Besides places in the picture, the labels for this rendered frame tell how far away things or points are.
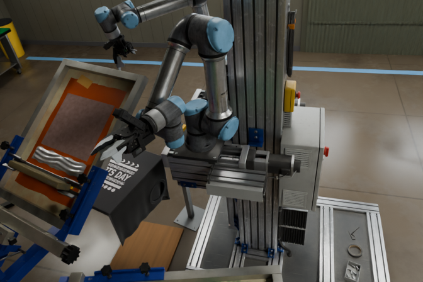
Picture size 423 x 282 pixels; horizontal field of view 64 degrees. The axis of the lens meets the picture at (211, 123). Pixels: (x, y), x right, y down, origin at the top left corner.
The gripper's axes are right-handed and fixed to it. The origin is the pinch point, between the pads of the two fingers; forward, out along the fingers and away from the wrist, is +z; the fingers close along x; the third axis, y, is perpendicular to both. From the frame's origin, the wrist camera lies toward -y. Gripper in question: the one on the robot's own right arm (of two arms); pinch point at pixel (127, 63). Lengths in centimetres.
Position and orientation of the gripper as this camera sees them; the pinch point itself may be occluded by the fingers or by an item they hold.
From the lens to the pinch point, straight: 202.5
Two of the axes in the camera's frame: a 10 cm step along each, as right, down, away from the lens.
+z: 2.3, 6.0, 7.7
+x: 4.4, -7.7, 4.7
